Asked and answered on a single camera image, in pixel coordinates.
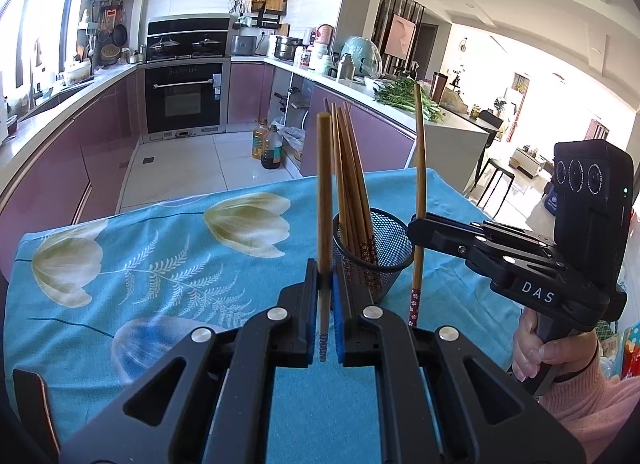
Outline white plastic bottle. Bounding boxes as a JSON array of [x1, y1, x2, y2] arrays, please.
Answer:
[[295, 44, 329, 70]]

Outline person's right forearm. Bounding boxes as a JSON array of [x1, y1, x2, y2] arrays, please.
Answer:
[[537, 349, 640, 463]]

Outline person's right hand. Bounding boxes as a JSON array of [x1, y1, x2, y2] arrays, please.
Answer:
[[511, 306, 601, 383]]

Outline black round stool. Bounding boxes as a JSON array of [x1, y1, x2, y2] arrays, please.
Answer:
[[475, 158, 516, 210]]

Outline pink base cabinet run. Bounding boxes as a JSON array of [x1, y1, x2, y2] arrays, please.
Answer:
[[0, 63, 146, 266], [227, 60, 489, 196]]

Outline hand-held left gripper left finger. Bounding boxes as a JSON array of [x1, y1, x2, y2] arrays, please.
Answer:
[[57, 259, 321, 464]]

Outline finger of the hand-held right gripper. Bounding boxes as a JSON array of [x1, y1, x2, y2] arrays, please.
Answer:
[[406, 213, 565, 270], [407, 231, 565, 288]]

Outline black range hood stove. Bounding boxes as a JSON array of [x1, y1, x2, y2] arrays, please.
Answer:
[[146, 16, 232, 63]]

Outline kitchen window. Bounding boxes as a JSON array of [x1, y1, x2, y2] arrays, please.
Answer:
[[0, 0, 97, 111]]

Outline black built-in oven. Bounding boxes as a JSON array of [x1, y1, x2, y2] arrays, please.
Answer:
[[144, 64, 225, 134]]

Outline black mesh utensil holder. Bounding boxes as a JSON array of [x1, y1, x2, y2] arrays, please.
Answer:
[[332, 207, 416, 305]]

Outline yellow cooking oil bottle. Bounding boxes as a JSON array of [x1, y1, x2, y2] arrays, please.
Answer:
[[251, 119, 270, 160]]

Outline dark soy sauce bottle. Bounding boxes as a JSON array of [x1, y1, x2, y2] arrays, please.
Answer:
[[261, 124, 284, 170]]

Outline bunch of green vegetables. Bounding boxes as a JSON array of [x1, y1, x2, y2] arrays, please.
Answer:
[[372, 78, 446, 124]]

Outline dark smartphone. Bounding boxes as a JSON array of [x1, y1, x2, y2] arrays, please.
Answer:
[[12, 368, 62, 448]]

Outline black pot with glass lid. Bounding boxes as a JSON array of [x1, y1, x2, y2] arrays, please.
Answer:
[[149, 36, 181, 58], [191, 35, 222, 56]]

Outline brown travel tumbler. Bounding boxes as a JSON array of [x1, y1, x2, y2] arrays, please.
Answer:
[[431, 71, 449, 104]]

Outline dark dining table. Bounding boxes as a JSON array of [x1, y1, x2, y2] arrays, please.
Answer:
[[440, 104, 501, 145]]

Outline pink framed painting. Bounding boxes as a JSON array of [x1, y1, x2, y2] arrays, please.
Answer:
[[384, 14, 416, 59]]

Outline white casserole pot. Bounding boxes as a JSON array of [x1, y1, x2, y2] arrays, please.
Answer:
[[62, 61, 94, 85]]

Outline stainless steel stockpot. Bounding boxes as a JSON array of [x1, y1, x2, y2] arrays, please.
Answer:
[[274, 35, 304, 62]]

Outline black wall rack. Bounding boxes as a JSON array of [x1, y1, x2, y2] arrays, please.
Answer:
[[234, 0, 289, 30]]

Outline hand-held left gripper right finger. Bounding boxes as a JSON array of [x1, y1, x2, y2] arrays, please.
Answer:
[[330, 260, 586, 464]]

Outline red patterned box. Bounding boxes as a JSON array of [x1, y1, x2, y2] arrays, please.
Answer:
[[617, 321, 640, 380]]

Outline steel sink faucet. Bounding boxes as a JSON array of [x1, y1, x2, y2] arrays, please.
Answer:
[[29, 39, 44, 101]]

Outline floral-tip wooden chopstick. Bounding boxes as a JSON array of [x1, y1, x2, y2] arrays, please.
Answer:
[[407, 83, 428, 329], [316, 112, 334, 363]]

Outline white low table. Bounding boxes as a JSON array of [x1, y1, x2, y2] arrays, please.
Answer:
[[510, 146, 554, 179]]

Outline blue floral tablecloth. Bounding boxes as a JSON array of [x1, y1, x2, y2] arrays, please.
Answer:
[[4, 169, 531, 464]]

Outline mint green kitchen appliance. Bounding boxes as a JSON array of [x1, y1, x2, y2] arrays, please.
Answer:
[[341, 35, 381, 78]]

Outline bunch of wooden chopsticks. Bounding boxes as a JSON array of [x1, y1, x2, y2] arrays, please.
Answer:
[[322, 98, 380, 266]]

